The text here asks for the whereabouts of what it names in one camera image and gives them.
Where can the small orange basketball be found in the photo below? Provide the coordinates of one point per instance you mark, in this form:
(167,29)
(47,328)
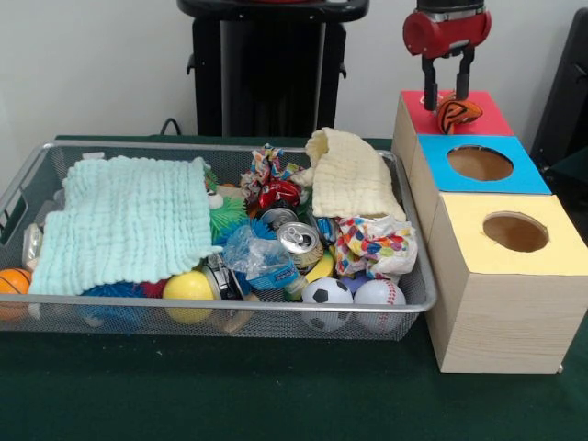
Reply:
(14,281)

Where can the crumpled clear plastic bottle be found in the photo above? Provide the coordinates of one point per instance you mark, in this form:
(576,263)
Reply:
(257,262)

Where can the black chair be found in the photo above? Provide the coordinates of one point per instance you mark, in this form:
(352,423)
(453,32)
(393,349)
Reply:
(565,92)

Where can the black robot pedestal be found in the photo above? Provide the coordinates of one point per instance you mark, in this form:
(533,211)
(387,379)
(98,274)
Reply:
(257,69)

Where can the light blue muslin cloth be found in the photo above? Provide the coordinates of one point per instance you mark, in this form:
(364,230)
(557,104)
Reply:
(124,220)

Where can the cream muslin cloth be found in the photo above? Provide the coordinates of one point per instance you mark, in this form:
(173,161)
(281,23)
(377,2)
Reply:
(349,184)

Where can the crumpled white colourful-dotted wrapper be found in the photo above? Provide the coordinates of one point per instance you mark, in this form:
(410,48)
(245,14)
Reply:
(372,248)

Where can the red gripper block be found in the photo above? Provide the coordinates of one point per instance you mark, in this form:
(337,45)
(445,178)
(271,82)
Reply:
(441,37)

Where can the wooden box with three holes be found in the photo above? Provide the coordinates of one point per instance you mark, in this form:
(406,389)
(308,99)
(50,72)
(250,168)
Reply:
(505,321)

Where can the crushed silver drink can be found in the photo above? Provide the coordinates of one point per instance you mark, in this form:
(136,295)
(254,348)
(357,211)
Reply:
(298,239)

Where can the small white baseball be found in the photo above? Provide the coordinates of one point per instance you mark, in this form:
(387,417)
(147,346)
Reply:
(379,294)

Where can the colourful crumpled fabric scrunchie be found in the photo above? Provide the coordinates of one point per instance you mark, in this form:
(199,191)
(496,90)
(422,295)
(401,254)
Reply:
(266,170)

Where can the orange tiger-striped soft toy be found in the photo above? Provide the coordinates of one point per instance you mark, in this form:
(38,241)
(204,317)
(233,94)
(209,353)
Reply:
(455,115)

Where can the small soccer ball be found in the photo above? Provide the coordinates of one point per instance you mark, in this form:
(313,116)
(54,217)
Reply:
(326,291)

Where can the yellow foam ball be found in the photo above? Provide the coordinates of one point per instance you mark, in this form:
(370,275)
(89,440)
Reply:
(188,285)

